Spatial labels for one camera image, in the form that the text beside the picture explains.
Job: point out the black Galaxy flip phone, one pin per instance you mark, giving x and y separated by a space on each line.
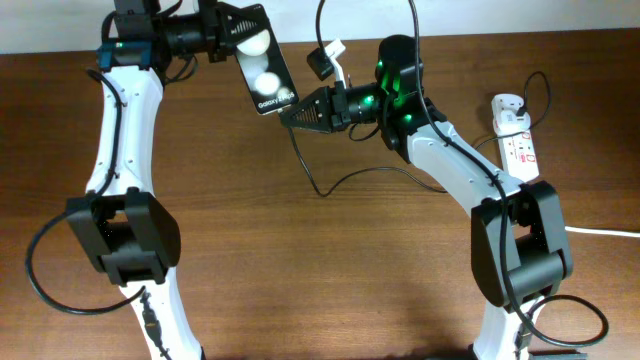
264 69

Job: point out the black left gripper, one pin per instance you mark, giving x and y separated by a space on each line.
217 21

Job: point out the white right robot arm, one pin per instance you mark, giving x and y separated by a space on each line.
520 252

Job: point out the white power strip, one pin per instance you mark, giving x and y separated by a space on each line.
517 150

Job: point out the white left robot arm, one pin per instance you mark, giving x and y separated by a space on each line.
126 233

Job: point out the white charger adapter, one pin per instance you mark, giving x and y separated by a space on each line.
508 122

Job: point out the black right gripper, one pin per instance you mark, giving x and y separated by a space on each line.
333 107

